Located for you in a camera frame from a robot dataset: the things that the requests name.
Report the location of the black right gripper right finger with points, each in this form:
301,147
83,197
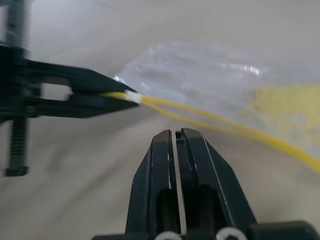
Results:
207,170

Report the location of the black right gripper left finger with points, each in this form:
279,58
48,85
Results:
150,180

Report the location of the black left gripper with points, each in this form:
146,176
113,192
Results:
15,72

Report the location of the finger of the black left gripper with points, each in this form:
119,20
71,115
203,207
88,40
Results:
90,106

